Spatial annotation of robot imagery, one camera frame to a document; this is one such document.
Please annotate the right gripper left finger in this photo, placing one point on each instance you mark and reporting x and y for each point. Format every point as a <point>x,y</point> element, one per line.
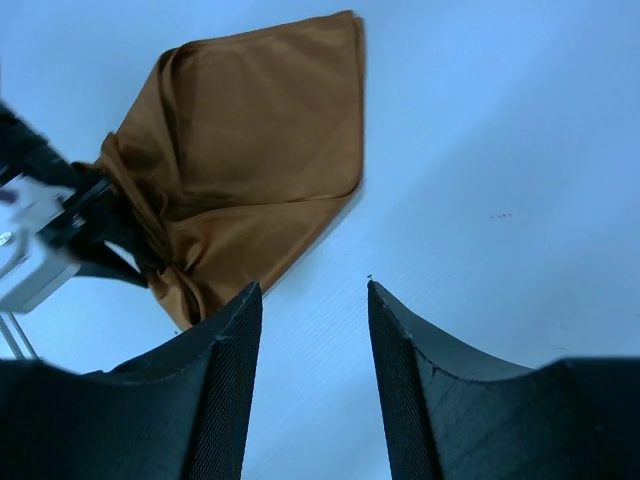
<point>179,411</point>

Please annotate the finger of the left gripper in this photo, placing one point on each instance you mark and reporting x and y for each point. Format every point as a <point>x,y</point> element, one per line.
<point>109,242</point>

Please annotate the brown cloth napkin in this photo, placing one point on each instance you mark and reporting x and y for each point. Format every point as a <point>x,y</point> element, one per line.
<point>238,152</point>

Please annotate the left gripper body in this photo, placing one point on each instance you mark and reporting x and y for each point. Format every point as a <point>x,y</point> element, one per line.
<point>24,152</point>

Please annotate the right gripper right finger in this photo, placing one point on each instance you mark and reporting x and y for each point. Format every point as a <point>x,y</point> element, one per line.
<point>451,411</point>

